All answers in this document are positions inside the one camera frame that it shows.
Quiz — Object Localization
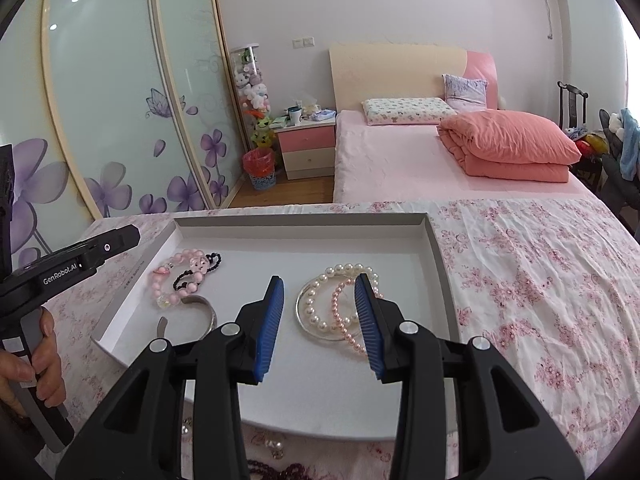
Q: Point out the colourful toys pile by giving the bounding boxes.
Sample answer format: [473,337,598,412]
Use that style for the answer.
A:
[567,127,608,156]

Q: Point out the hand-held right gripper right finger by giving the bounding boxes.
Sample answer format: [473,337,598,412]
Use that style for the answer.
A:
[352,272,586,480]

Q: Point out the white pearl bracelet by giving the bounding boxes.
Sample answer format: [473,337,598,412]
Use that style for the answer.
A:
[302,262,381,336]

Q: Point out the white air conditioner pipe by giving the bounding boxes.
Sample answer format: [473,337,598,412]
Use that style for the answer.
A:
[540,0,566,41]

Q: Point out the grey cardboard tray box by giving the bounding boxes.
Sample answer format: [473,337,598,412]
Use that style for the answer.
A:
[90,212,461,443]

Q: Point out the pink floral bedsheet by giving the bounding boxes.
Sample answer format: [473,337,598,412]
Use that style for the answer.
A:
[30,197,640,480]

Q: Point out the dark wooden chair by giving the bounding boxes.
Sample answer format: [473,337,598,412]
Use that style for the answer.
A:
[557,81,588,131]

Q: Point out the pink pearl bracelet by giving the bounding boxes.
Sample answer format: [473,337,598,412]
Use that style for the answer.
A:
[331,274,383,353]

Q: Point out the black bead bracelet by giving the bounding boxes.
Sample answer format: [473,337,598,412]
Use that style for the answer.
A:
[172,251,223,293]

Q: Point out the floral glass sliding wardrobe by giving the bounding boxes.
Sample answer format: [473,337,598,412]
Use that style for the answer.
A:
[0,0,246,271]

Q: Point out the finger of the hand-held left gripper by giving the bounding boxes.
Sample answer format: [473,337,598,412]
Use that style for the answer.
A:
[80,224,142,269]
[0,144,15,273]

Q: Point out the white patterned pillow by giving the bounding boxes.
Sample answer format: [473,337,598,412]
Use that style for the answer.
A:
[361,96,458,127]

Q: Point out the pink and white nightstand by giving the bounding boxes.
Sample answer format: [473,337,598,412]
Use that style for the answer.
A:
[271,120,337,181]

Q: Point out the beige and pink headboard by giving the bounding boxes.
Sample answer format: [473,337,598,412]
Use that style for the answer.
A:
[328,42,501,113]

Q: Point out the bin with red bag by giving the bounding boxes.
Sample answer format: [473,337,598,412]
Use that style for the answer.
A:
[243,147,277,191]

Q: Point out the silver cuff bracelet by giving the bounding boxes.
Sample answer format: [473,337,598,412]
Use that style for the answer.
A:
[156,296,218,343]

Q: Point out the grey chair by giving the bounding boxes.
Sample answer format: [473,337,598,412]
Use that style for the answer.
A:
[597,110,640,221]

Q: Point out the folded pink quilt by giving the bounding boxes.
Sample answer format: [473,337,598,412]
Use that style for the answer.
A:
[437,110,583,183]

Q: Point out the clear tube of plush toys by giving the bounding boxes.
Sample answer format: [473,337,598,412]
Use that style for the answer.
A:
[229,44,273,151]

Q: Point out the pink bead bracelet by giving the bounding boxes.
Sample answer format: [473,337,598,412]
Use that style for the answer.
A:
[152,249,211,311]

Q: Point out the silver bangle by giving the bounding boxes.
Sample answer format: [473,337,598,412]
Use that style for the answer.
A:
[295,272,381,343]

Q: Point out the pink bed mattress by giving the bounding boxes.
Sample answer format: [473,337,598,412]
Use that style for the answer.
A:
[332,109,593,203]

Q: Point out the lavender printed pillow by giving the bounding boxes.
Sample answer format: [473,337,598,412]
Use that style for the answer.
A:
[441,74,488,111]

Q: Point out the dark red bead bracelet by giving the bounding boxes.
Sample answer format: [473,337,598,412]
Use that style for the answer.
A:
[245,457,321,480]

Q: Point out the person's left hand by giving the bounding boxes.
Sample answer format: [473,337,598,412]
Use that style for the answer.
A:
[0,306,64,418]

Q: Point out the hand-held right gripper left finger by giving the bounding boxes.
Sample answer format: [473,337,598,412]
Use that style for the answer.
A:
[55,275,286,480]

